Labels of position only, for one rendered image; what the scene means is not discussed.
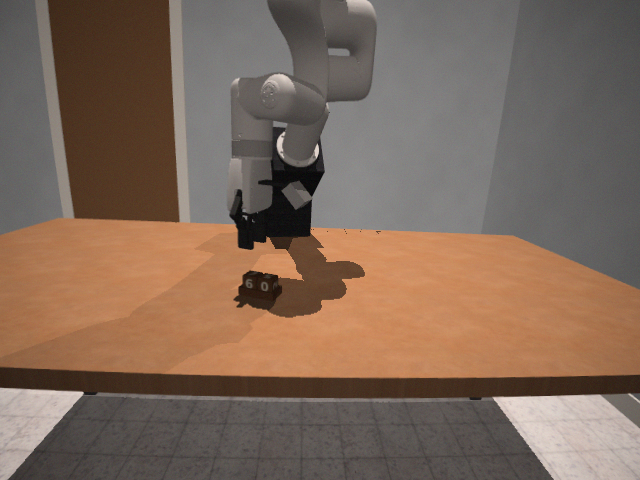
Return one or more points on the brown number cube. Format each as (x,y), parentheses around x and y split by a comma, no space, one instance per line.
(268,282)
(250,279)

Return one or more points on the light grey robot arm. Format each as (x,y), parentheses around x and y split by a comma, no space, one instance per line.
(349,24)

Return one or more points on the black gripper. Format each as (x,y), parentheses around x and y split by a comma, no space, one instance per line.
(243,188)

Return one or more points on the brown wooden tray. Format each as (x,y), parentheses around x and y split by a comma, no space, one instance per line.
(270,296)

